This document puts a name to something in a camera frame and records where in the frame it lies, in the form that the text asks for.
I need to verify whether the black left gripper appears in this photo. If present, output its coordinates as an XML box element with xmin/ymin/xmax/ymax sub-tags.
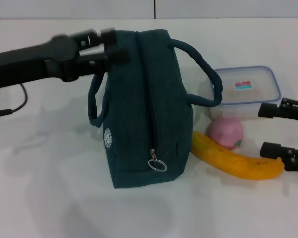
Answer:
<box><xmin>0</xmin><ymin>28</ymin><xmax>117</xmax><ymax>89</ymax></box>

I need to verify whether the clear blue-rimmed food container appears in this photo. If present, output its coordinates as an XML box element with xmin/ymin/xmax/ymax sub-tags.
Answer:
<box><xmin>208</xmin><ymin>65</ymin><xmax>282</xmax><ymax>121</ymax></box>

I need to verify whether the yellow banana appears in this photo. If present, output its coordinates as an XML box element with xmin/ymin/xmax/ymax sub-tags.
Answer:
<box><xmin>190</xmin><ymin>130</ymin><xmax>285</xmax><ymax>181</ymax></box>

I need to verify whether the dark teal lunch bag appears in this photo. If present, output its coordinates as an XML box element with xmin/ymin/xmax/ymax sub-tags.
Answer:
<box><xmin>88</xmin><ymin>29</ymin><xmax>224</xmax><ymax>189</ymax></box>

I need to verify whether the pink toy peach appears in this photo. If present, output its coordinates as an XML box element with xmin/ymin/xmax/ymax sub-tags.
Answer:
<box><xmin>207</xmin><ymin>117</ymin><xmax>244</xmax><ymax>151</ymax></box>

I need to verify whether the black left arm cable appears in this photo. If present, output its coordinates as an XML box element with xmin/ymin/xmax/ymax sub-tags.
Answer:
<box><xmin>0</xmin><ymin>83</ymin><xmax>28</xmax><ymax>119</ymax></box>

